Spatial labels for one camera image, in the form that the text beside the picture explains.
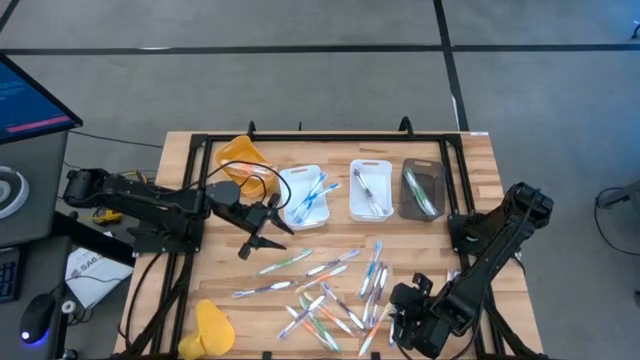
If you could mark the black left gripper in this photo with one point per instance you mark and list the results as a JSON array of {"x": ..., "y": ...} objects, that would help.
[{"x": 240, "y": 215}]

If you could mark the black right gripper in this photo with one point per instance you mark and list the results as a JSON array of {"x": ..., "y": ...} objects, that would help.
[{"x": 417, "y": 325}]

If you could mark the toothbrush with purple bristles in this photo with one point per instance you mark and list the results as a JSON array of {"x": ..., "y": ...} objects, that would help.
[
  {"x": 342, "y": 306},
  {"x": 372, "y": 295}
]

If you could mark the green toothbrush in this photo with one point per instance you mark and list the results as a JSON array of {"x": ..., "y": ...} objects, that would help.
[
  {"x": 425, "y": 197},
  {"x": 285, "y": 261},
  {"x": 320, "y": 325}
]

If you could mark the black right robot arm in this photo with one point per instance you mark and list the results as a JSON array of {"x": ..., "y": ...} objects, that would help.
[{"x": 500, "y": 240}]

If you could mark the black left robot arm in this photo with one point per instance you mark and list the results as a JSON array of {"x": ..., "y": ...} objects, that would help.
[{"x": 150, "y": 200}]

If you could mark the white plastic bin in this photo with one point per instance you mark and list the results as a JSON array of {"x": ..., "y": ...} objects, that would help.
[
  {"x": 320, "y": 220},
  {"x": 357, "y": 212}
]

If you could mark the yellow plastic bin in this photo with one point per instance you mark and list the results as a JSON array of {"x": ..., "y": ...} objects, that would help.
[{"x": 235, "y": 147}]

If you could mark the black curved bar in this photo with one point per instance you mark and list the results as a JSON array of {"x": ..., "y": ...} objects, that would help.
[
  {"x": 406, "y": 125},
  {"x": 251, "y": 129}
]

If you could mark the yellow folded mat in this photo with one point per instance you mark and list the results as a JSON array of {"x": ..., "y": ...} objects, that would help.
[{"x": 212, "y": 330}]

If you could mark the grey translucent plastic bin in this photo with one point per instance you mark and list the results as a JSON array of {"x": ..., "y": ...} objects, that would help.
[{"x": 437, "y": 170}]

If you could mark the yellow hand tool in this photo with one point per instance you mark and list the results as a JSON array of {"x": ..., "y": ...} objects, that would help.
[{"x": 107, "y": 216}]

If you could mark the black desk beam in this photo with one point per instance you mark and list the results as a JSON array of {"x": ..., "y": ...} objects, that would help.
[{"x": 90, "y": 240}]

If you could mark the white paper manual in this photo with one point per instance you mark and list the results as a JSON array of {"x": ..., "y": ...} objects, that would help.
[{"x": 95, "y": 280}]

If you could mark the small white tape roll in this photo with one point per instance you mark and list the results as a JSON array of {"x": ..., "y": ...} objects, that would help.
[{"x": 64, "y": 306}]

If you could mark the grey desk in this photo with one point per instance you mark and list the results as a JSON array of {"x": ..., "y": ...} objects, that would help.
[{"x": 40, "y": 200}]

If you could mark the black computer mouse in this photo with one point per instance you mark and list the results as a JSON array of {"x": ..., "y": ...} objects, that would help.
[{"x": 37, "y": 315}]

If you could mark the grey stand base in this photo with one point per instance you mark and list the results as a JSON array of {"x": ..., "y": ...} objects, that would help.
[{"x": 625, "y": 195}]

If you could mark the white round device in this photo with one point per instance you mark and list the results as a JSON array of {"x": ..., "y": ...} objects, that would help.
[{"x": 21, "y": 192}]

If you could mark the black keyboard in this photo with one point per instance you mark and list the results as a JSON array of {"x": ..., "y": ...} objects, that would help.
[{"x": 7, "y": 275}]

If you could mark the computer monitor with blue screen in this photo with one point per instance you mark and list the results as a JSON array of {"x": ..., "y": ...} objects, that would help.
[{"x": 25, "y": 105}]

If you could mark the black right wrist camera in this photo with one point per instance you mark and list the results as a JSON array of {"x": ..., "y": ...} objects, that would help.
[{"x": 422, "y": 284}]

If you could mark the black aluminium table frame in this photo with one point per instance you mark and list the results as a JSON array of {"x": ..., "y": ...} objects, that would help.
[{"x": 325, "y": 137}]

